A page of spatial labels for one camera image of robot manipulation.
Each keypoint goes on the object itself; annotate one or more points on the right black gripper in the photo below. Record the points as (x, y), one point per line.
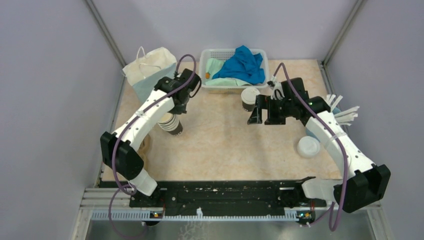
(261, 102)

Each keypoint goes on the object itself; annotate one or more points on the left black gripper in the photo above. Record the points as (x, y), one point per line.
(178, 110)

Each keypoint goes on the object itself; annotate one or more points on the stack of paper cups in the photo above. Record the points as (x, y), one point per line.
(171, 124)

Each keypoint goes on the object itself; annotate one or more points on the stack of white lids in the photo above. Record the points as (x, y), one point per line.
(308, 147)

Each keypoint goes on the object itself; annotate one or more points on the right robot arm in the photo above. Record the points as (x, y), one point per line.
(363, 182)

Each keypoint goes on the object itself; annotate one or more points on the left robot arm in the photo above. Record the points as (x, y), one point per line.
(119, 148)

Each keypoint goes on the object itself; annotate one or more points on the pale blue paper bag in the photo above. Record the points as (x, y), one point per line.
(147, 69)

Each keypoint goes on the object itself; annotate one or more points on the blue straw holder cup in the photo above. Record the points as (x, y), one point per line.
(309, 133)

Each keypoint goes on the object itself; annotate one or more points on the mint green cloth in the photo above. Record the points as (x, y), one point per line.
(212, 67)

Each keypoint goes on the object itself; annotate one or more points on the blue cloth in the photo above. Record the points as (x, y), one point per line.
(243, 65)

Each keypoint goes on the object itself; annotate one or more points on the brown cardboard cup carrier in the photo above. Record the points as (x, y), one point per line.
(143, 151)

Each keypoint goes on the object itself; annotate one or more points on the white plastic basket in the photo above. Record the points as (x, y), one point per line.
(224, 54)

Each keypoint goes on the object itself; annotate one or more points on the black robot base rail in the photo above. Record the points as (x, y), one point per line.
(266, 200)

